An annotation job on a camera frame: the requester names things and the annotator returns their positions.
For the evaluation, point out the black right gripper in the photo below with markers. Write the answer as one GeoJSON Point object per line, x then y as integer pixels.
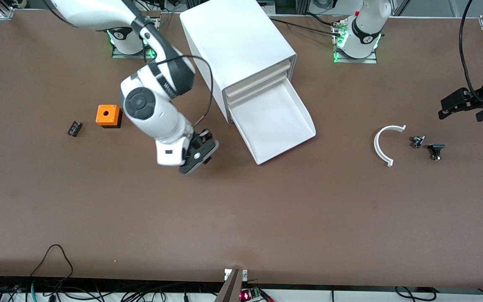
{"type": "Point", "coordinates": [196, 140]}

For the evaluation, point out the white plastic drawer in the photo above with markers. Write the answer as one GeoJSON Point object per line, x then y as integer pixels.
{"type": "Point", "coordinates": [258, 76]}
{"type": "Point", "coordinates": [258, 87]}
{"type": "Point", "coordinates": [271, 121]}

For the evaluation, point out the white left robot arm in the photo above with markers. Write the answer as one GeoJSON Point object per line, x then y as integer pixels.
{"type": "Point", "coordinates": [363, 25]}

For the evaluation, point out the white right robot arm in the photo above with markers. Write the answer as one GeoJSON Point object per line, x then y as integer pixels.
{"type": "Point", "coordinates": [157, 121]}

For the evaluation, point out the black flat-head push button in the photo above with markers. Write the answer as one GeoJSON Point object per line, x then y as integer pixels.
{"type": "Point", "coordinates": [436, 147]}

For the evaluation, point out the white drawer cabinet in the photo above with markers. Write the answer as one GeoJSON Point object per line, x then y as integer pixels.
{"type": "Point", "coordinates": [233, 37]}

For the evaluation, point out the dark cylindrical capacitor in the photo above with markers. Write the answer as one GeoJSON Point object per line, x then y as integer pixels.
{"type": "Point", "coordinates": [74, 128]}

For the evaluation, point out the circuit board with red light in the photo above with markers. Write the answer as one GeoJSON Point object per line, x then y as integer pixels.
{"type": "Point", "coordinates": [245, 295]}

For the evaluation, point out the small black silver switch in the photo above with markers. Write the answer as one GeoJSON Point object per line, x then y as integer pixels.
{"type": "Point", "coordinates": [417, 141]}

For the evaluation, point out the orange button enclosure box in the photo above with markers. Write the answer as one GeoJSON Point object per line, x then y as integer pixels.
{"type": "Point", "coordinates": [113, 114]}

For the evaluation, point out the white curved plastic bracket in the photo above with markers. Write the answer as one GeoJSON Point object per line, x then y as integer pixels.
{"type": "Point", "coordinates": [376, 144]}

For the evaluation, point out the brown camera mast post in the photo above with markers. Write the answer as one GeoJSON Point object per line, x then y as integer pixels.
{"type": "Point", "coordinates": [231, 289]}

